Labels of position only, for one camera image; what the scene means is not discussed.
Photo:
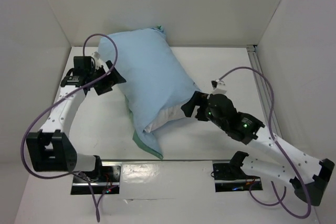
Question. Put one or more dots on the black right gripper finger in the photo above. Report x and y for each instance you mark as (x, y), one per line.
(202, 113)
(190, 107)

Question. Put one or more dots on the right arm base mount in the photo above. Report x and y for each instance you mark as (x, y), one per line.
(229, 177)

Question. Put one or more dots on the white pillow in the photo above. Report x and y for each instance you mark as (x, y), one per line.
(165, 115)

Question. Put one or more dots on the light blue pillowcase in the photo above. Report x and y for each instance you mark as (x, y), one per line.
(155, 79)

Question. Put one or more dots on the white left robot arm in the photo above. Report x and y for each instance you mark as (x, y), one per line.
(50, 148)

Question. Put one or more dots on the aluminium rail frame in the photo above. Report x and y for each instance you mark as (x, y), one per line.
(262, 82)

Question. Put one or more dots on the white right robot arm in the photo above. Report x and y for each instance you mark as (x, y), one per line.
(307, 175)

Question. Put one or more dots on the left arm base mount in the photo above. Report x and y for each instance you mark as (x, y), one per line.
(107, 180)

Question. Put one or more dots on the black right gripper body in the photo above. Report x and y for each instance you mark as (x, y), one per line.
(197, 106)

